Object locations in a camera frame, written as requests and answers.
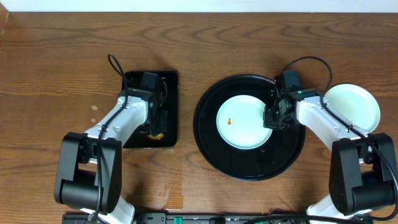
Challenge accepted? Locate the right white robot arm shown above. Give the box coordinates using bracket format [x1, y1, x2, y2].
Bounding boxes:
[264, 88, 397, 222]

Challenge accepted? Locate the yellow green sponge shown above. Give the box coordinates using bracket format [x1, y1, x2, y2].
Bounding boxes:
[147, 133, 164, 141]

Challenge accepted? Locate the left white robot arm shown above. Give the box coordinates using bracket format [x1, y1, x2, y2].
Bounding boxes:
[54, 87, 178, 223]

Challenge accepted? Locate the black rectangular tray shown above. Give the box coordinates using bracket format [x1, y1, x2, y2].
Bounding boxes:
[124, 71, 178, 148]

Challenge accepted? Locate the light blue plate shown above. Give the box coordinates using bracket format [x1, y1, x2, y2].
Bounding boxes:
[325, 84, 381, 133]
[216, 95, 272, 150]

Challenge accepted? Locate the round black tray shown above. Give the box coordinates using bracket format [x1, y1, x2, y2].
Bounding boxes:
[193, 75, 305, 181]

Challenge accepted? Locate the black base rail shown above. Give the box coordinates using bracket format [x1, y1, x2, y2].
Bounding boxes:
[62, 213, 373, 224]

